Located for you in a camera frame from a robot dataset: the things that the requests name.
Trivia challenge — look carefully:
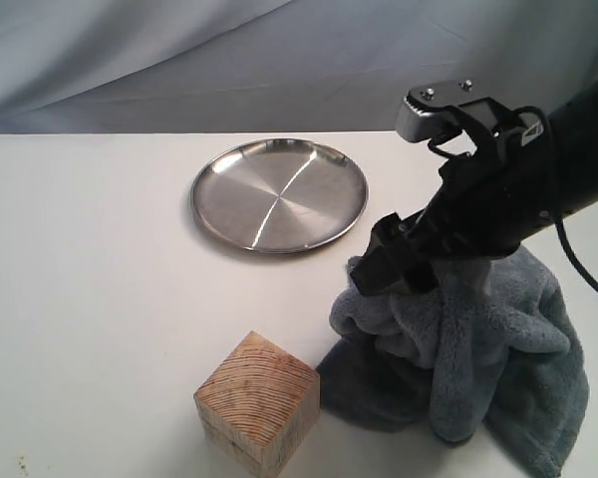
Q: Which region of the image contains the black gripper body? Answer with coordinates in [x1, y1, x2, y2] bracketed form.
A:
[408, 107, 598, 259]

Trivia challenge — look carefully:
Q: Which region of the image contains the grey fluffy towel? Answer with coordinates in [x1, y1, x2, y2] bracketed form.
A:
[317, 248, 589, 477]

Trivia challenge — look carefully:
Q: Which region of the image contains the wooden cube block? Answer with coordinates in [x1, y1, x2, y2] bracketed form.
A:
[193, 331, 320, 477]

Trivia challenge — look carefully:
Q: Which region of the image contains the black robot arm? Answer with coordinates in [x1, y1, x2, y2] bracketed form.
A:
[350, 80, 598, 297]

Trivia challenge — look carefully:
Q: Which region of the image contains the round stainless steel plate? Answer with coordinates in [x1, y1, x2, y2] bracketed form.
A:
[189, 137, 369, 254]

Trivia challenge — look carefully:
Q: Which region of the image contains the grey fabric backdrop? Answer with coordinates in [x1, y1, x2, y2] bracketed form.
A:
[0, 1, 598, 133]

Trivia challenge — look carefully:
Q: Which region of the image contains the wrist camera with black bracket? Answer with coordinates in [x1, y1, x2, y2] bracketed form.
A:
[395, 79, 511, 143]

